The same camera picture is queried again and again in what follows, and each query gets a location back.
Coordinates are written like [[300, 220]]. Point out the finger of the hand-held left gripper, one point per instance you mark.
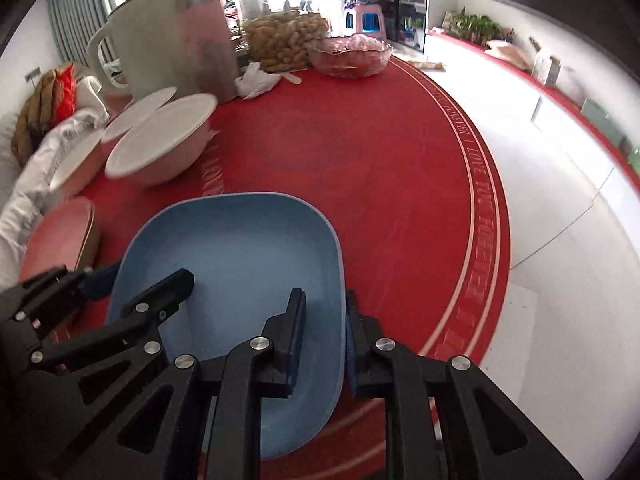
[[172, 285], [100, 282]]

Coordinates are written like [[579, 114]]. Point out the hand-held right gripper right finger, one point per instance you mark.
[[352, 332]]

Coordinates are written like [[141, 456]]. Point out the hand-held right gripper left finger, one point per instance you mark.
[[299, 332]]

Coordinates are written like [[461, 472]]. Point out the pink plate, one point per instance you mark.
[[57, 235]]

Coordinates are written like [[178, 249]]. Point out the blue rectangular plate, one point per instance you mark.
[[240, 245]]

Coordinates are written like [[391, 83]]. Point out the large white bowl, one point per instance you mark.
[[160, 135]]

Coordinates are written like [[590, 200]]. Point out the white sofa cover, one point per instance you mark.
[[30, 180]]

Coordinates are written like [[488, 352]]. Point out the red round table mat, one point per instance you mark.
[[350, 185]]

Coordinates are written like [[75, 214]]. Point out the brown quilted cushion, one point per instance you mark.
[[35, 110]]

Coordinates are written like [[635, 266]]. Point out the red cushion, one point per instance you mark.
[[66, 92]]

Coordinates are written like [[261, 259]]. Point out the crumpled white tissue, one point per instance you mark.
[[257, 80]]

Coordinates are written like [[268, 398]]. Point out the flat wooden stick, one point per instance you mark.
[[292, 78]]

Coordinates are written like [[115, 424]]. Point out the white kettle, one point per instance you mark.
[[150, 45]]

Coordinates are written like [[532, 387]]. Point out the pink thermos bottle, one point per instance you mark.
[[205, 35]]

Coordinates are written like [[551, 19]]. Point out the clear jar of peanuts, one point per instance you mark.
[[285, 40]]

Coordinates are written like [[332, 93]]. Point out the glass bowl of red candy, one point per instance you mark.
[[350, 57]]

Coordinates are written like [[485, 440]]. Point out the long patterned box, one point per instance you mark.
[[427, 65]]

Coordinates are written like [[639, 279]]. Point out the grey curtain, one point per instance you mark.
[[80, 5]]

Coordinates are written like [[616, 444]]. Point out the pink plastic stool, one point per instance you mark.
[[365, 20]]

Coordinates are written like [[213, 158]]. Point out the beige paper bag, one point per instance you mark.
[[507, 54]]

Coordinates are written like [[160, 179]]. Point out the red cabinet runner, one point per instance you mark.
[[607, 135]]

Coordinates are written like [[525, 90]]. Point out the pale green board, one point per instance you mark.
[[602, 122]]

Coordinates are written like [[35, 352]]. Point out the small cardboard box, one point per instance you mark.
[[546, 69]]

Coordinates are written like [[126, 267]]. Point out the glass door cabinet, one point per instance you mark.
[[412, 10]]

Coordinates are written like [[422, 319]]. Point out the potted green plants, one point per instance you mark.
[[472, 25]]

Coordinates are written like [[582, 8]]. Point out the wall switch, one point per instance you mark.
[[33, 74]]

